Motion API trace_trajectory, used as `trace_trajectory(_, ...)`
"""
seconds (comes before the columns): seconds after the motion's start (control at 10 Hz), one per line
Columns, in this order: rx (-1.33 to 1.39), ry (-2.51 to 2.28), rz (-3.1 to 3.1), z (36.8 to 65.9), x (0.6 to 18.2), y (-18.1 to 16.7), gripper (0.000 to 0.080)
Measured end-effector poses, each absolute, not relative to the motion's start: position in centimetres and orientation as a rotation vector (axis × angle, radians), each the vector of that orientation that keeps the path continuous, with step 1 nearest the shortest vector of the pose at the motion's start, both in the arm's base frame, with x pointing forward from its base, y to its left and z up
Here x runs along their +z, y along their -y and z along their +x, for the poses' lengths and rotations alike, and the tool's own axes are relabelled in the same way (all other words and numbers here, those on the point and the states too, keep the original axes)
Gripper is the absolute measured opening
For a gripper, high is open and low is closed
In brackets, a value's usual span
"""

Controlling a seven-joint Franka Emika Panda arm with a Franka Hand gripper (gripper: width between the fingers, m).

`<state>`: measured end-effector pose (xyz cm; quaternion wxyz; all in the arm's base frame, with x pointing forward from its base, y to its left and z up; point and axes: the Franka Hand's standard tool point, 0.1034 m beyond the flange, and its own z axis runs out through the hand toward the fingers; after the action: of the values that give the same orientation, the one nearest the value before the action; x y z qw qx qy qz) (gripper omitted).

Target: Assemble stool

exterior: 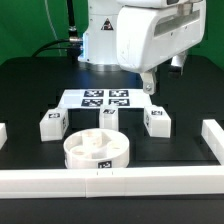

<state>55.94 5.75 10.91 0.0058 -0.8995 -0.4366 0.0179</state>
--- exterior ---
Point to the white U-shaped fence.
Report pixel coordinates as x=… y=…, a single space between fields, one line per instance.
x=54 y=183

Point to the white marker sheet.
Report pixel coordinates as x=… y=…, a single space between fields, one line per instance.
x=94 y=98

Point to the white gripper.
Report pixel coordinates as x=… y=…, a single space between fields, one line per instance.
x=149 y=32

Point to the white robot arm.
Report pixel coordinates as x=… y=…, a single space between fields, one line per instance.
x=99 y=40

